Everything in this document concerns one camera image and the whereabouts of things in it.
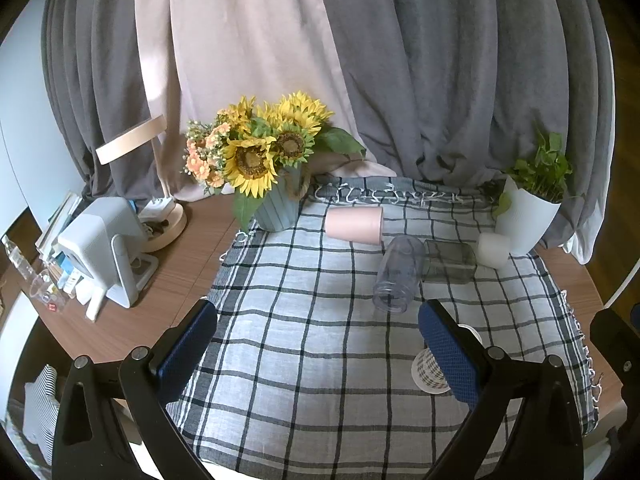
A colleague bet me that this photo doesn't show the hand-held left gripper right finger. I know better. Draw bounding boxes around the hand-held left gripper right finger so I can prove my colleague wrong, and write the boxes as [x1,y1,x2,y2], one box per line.
[417,299,586,480]

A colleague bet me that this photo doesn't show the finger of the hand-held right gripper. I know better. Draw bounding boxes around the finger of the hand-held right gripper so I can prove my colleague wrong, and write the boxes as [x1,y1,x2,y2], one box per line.
[589,307,640,402]

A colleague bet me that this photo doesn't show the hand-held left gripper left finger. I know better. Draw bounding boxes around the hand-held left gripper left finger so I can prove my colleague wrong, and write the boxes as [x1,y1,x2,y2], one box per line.
[52,299,219,480]

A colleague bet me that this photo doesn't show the clear glass cup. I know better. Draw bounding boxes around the clear glass cup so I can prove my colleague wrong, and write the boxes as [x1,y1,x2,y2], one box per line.
[410,324,484,395]

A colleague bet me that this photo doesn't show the grey square glass cup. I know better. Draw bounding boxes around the grey square glass cup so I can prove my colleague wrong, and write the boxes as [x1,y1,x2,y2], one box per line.
[421,240,479,285]

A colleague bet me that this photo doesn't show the clear bluish plastic cup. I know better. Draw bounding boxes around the clear bluish plastic cup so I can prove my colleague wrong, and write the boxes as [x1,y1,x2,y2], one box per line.
[372,234,430,315]

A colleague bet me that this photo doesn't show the white ribbed cup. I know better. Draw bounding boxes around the white ribbed cup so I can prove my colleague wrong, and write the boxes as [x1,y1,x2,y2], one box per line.
[475,232,512,269]

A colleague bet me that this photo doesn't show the clear measuring cup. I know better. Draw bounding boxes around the clear measuring cup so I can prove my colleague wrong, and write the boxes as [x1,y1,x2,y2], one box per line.
[29,266,77,313]

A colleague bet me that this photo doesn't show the pink cup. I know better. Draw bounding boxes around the pink cup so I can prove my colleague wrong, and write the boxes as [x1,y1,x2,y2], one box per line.
[324,207,385,246]

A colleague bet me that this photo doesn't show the white remote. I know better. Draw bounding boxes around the white remote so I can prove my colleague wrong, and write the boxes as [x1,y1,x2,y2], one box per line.
[85,285,109,322]

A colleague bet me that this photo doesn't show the checked tablecloth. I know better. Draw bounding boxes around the checked tablecloth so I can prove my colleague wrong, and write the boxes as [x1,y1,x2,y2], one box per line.
[165,175,601,478]

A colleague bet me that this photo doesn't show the white desktop device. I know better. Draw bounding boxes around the white desktop device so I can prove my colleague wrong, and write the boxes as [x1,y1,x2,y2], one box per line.
[57,196,160,309]

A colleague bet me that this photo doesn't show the wooden desk lamp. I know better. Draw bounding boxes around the wooden desk lamp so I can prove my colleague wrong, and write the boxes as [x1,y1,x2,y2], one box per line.
[95,114,189,254]

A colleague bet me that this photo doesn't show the white plant pot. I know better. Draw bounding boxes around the white plant pot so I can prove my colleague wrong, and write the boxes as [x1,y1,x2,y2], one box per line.
[494,175,563,256]

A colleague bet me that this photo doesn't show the striped cushion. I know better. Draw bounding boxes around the striped cushion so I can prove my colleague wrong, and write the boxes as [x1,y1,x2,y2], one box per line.
[22,364,65,447]

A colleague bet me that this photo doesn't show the blue-green ribbed vase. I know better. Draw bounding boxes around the blue-green ribbed vase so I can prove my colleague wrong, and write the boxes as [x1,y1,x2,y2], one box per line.
[252,165,304,233]

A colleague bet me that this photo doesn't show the stack of books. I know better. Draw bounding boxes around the stack of books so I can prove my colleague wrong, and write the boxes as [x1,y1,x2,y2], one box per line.
[34,191,87,291]

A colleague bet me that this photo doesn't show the green leafy plant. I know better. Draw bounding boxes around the green leafy plant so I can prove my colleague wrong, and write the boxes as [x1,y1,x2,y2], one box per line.
[492,130,576,218]

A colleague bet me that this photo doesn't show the small clear bottle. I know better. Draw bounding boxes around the small clear bottle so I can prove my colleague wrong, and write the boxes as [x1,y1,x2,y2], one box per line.
[1,234,37,282]

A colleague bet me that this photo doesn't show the sunflower bouquet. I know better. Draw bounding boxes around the sunflower bouquet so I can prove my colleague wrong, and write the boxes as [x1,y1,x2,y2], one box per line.
[181,91,368,231]

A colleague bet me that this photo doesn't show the grey curtain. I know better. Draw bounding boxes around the grey curtain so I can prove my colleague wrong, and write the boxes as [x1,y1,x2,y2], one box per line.
[309,0,617,265]
[41,0,167,202]

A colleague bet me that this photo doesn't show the pink curtain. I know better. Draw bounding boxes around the pink curtain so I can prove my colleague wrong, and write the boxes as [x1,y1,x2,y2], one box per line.
[134,0,398,203]

